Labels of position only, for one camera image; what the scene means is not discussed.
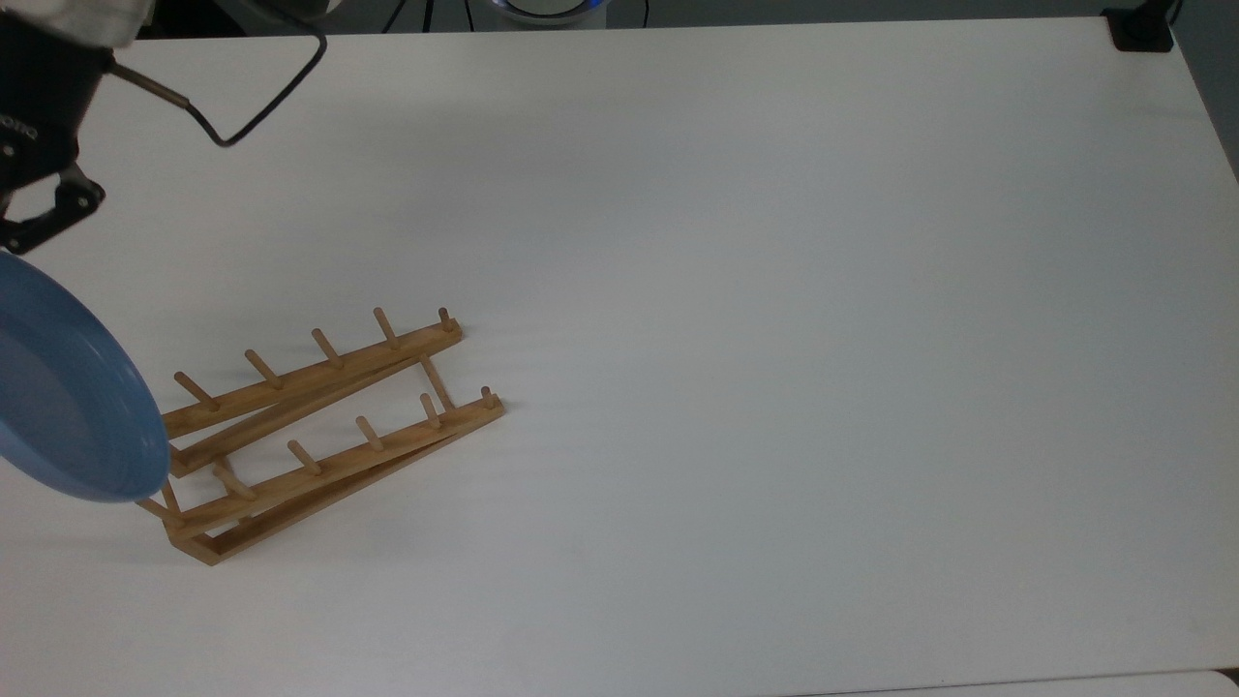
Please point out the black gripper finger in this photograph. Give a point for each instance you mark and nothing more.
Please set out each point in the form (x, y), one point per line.
(58, 208)

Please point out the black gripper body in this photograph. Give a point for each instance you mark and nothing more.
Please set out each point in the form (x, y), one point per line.
(39, 106)

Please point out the blue round plate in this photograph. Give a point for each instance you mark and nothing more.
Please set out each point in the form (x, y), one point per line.
(68, 387)

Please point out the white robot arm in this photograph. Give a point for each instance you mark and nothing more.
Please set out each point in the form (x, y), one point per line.
(68, 17)

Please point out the wooden plate rack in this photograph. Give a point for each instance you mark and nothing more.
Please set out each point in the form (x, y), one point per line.
(319, 455)

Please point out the black table clamp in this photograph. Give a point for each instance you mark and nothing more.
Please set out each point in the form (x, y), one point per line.
(1142, 27)

